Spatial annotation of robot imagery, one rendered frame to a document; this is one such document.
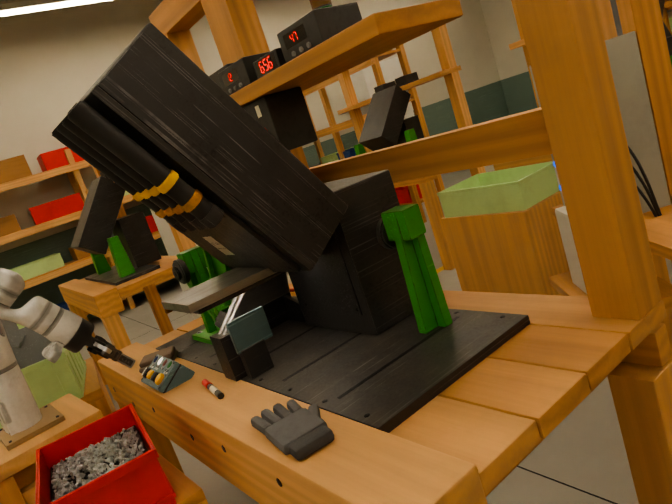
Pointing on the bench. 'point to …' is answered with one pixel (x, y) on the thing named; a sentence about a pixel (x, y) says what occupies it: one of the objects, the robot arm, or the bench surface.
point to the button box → (174, 376)
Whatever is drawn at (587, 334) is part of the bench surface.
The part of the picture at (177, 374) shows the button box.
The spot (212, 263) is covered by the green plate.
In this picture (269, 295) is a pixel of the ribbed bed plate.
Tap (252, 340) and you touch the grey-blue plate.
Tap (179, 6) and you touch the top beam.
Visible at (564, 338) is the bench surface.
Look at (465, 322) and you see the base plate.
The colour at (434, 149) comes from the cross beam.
